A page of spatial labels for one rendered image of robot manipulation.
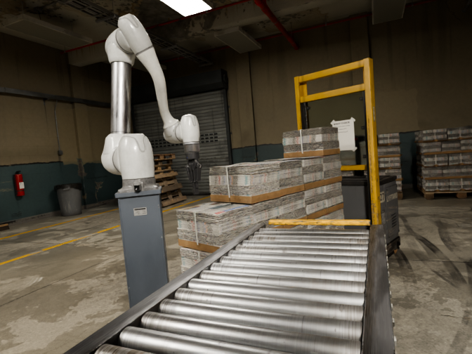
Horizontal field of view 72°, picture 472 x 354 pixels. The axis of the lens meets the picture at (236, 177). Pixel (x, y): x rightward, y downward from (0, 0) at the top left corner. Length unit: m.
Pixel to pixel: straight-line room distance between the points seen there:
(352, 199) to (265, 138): 5.97
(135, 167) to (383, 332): 1.23
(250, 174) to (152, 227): 0.66
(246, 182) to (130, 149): 0.71
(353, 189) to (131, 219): 2.27
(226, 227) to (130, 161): 0.62
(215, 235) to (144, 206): 0.43
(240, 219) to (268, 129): 7.26
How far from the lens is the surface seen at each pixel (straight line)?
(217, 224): 1.75
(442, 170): 7.06
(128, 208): 1.59
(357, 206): 3.33
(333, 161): 2.79
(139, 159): 1.59
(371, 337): 0.67
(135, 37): 1.79
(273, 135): 8.99
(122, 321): 0.79
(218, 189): 2.12
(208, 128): 9.67
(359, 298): 0.81
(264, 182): 2.02
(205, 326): 0.72
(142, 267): 1.65
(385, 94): 8.69
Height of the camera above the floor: 1.13
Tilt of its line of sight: 4 degrees down
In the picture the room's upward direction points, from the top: 5 degrees counter-clockwise
